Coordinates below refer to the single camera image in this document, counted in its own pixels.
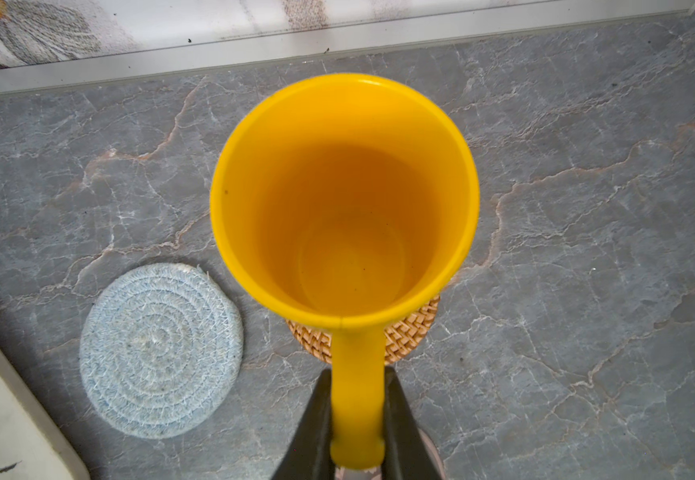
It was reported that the yellow mug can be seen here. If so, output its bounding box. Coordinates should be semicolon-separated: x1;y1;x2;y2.
210;73;479;469

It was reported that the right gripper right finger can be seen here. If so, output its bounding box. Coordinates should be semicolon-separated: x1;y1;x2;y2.
381;366;443;480

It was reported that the beige serving tray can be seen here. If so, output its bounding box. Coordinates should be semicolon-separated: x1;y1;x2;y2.
0;349;90;479

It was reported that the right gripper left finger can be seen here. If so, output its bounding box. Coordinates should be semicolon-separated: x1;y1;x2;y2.
272;369;336;480

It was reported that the pink flower silicone coaster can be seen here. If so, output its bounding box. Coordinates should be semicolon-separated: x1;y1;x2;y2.
335;428;447;480

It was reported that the rattan woven round coaster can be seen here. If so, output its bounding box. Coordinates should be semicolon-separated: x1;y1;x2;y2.
286;295;441;365

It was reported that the blue woven round coaster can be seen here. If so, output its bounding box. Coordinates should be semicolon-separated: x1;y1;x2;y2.
79;263;244;440

